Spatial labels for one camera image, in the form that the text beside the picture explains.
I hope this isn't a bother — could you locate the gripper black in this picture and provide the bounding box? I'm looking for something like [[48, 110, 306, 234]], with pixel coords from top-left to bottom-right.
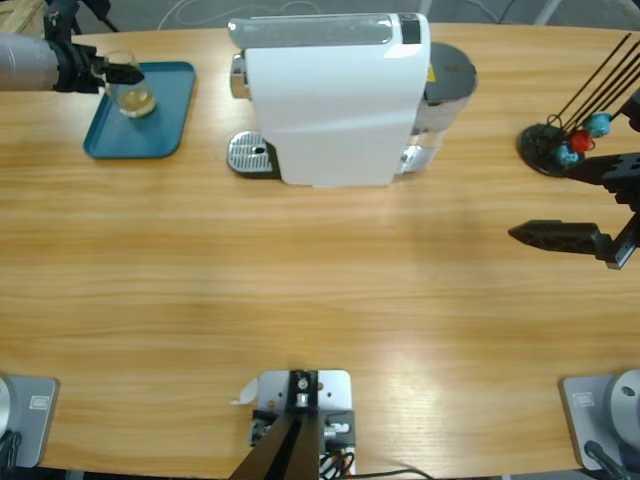
[[49, 43, 146, 96], [508, 153, 640, 271]]

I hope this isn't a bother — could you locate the clear drinking glass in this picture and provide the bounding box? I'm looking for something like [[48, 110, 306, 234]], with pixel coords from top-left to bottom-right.
[[102, 49, 159, 120]]

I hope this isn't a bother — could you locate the white capsule coffee machine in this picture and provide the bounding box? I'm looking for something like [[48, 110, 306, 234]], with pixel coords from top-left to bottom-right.
[[227, 12, 434, 190]]

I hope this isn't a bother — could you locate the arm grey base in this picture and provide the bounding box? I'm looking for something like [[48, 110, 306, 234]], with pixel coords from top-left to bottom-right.
[[558, 368, 640, 471], [0, 374, 60, 469]]

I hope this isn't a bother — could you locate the teal coffee capsule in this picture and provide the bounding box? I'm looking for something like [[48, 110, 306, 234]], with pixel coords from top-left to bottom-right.
[[555, 144, 585, 166], [583, 112, 612, 139]]

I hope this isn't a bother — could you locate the red coffee capsule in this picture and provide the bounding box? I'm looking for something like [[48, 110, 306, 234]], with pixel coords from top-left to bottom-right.
[[569, 129, 595, 154]]

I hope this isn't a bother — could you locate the black folding chair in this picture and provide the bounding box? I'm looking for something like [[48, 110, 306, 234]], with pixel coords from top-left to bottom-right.
[[74, 0, 121, 35]]

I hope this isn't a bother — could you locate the black capsule holder with rods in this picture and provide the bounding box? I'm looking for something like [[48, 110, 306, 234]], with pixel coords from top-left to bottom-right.
[[517, 32, 640, 179]]

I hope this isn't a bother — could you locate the teal plastic tray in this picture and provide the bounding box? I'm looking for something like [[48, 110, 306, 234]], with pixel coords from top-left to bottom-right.
[[82, 60, 197, 161]]

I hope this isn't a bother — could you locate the large wooden crate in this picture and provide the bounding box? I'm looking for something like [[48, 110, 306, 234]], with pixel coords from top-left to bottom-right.
[[0, 0, 49, 36]]

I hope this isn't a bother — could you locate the chrome slotted drip tray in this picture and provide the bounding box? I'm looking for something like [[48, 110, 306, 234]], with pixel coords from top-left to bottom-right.
[[227, 129, 281, 180]]

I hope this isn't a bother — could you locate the water tank with dark lid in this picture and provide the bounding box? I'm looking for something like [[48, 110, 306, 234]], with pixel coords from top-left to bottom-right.
[[394, 42, 479, 176]]

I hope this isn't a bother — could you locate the white paper tab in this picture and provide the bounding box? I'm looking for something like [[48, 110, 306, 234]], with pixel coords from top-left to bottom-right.
[[229, 377, 260, 406]]

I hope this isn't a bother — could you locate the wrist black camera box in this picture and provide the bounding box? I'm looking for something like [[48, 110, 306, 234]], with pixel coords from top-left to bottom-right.
[[42, 0, 81, 44], [622, 92, 640, 134]]

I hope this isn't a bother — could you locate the white floor cable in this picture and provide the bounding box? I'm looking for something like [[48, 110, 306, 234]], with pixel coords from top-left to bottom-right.
[[158, 0, 326, 26]]

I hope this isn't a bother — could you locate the grey floor cable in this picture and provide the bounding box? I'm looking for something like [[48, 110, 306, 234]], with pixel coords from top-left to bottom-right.
[[469, 0, 501, 24]]

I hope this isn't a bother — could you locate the black base cable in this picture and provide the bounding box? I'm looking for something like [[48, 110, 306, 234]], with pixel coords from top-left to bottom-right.
[[583, 439, 632, 480], [0, 429, 24, 471]]

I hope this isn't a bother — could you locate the white mount plate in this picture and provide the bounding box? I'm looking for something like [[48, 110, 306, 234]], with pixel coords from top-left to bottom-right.
[[252, 368, 357, 476]]

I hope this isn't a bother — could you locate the black clamp bracket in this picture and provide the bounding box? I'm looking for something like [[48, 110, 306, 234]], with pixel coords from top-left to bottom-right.
[[248, 408, 357, 450]]

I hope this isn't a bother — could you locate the red orange wire bundle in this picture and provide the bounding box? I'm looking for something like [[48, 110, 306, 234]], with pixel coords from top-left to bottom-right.
[[319, 447, 357, 479]]

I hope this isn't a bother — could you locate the black camera post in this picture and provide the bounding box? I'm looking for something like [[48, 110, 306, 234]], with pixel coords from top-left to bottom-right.
[[227, 369, 321, 480]]

